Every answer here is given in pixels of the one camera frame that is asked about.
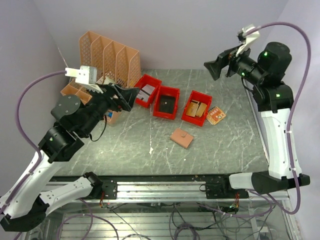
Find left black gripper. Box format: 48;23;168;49
80;81;140;136

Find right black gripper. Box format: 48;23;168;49
204;39;266;86

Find red bin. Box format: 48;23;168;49
153;85;180;120
181;90;212;127
134;74;162;108

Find gold striped card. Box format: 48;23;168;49
185;100;207;118

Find orange patterned card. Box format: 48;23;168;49
206;106;226;125

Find tan leather card holder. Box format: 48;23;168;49
170;128;194;149

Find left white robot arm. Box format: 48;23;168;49
0;83;140;232

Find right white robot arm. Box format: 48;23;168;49
203;42;311;198

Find grey white boxes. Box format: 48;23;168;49
137;84;155;102

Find peach mesh file organizer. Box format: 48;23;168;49
60;30;141;125

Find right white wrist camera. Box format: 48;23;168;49
236;24;260;57

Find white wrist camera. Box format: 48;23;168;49
65;65;103;93
236;24;260;57

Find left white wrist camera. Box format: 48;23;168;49
65;65;103;93

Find aluminium rail frame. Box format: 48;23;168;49
22;181;299;240

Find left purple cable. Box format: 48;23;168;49
0;70;68;240

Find tangled floor cables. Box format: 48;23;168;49
57;198;283;240

